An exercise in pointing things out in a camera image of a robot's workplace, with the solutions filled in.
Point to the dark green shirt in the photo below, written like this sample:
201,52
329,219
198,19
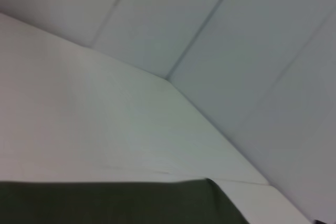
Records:
118,203

